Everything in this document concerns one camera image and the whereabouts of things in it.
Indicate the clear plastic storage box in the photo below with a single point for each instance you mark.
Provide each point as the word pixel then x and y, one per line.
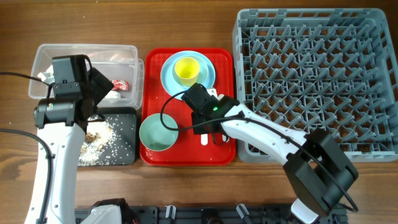
pixel 116 62

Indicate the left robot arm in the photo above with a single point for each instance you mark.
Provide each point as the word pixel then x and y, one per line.
pixel 61 120

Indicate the red candy wrapper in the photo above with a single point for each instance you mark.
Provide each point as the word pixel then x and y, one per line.
pixel 120 85

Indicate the white plastic spoon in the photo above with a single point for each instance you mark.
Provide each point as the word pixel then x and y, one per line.
pixel 225 139

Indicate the green bowl with food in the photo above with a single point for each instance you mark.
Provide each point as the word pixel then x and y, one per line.
pixel 155 136

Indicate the yellow plastic cup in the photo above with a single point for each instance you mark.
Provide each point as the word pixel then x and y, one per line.
pixel 187 70

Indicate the white plastic fork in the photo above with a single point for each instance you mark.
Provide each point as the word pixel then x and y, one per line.
pixel 204 139

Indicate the light blue plate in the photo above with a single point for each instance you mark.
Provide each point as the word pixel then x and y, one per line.
pixel 167 78

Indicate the black plastic bin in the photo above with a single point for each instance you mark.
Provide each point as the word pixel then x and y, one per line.
pixel 119 114

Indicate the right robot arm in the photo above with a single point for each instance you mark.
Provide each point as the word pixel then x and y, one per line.
pixel 317 168

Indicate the spilled rice and food scraps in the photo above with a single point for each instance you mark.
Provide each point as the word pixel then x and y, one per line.
pixel 109 144

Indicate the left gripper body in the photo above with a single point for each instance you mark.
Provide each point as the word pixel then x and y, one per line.
pixel 97 88

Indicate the white tissue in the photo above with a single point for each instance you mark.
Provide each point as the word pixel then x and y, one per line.
pixel 113 95

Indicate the red plastic tray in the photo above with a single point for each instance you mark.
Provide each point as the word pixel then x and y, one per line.
pixel 188 149

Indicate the grey dishwasher rack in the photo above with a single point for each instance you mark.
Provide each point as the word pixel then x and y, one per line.
pixel 333 69

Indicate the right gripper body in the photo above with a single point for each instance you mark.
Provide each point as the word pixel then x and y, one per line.
pixel 198 118

